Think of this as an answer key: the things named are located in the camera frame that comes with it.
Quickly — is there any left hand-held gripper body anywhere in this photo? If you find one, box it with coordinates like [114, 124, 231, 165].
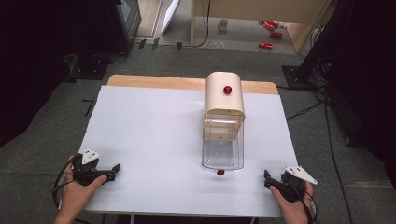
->
[72, 148, 108, 188]

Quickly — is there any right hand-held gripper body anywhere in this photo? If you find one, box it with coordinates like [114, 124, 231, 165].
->
[279, 165, 318, 203]

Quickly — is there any person's right hand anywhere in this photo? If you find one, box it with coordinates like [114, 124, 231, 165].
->
[268, 181, 315, 219]

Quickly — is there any person's left hand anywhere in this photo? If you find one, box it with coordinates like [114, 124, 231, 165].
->
[60, 155, 108, 217]

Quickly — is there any white table cover sheet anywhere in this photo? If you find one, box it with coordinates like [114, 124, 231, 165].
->
[75, 85, 301, 218]

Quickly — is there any clear plastic drawer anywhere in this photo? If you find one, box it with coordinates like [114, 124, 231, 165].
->
[201, 112, 245, 172]

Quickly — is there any cream rounded box housing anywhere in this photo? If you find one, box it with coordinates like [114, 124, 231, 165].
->
[203, 71, 247, 143]

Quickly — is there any black curtain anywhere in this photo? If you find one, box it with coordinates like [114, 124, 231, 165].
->
[298, 0, 396, 190]
[0, 0, 123, 148]

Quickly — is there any dark monitor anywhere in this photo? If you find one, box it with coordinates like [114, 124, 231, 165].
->
[106, 0, 143, 54]

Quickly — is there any beige mug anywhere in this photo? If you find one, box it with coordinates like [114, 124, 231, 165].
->
[217, 18, 230, 32]

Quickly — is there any white leaning board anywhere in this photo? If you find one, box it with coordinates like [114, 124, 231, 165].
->
[160, 0, 182, 36]

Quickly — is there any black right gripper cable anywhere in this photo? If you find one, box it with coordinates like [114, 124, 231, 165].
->
[289, 181, 319, 224]

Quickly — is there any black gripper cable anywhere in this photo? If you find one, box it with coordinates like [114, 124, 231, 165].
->
[289, 181, 319, 224]
[51, 154, 82, 213]

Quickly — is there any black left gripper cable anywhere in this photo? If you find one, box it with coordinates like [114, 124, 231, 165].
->
[51, 154, 82, 213]

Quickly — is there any black floor cable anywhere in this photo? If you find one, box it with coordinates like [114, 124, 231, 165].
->
[285, 87, 355, 224]

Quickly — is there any black stand base plate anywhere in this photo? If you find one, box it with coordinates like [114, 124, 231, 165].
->
[281, 64, 319, 91]
[67, 53, 109, 81]

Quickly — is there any black hanging cable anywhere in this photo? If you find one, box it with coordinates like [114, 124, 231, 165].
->
[191, 0, 212, 49]

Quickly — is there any light wooden desk frame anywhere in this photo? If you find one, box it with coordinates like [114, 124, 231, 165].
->
[190, 0, 332, 54]

